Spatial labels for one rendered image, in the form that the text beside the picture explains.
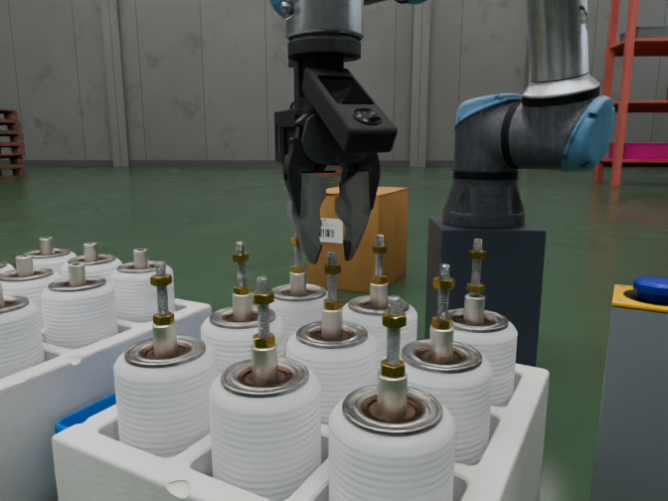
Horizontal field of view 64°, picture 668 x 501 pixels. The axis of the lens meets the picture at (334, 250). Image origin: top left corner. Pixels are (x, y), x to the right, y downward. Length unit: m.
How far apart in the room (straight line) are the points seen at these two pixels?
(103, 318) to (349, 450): 0.50
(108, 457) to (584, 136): 0.76
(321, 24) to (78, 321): 0.52
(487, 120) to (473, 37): 9.87
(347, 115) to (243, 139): 10.23
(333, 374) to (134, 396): 0.18
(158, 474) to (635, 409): 0.41
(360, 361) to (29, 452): 0.42
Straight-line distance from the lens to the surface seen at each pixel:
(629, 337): 0.53
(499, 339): 0.60
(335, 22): 0.52
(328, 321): 0.55
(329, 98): 0.48
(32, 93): 12.19
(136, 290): 0.88
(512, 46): 10.99
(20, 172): 8.36
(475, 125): 1.00
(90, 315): 0.81
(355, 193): 0.54
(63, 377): 0.77
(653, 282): 0.54
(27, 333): 0.76
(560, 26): 0.92
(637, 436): 0.57
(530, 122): 0.95
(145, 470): 0.51
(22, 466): 0.77
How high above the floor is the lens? 0.45
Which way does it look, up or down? 11 degrees down
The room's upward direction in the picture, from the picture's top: straight up
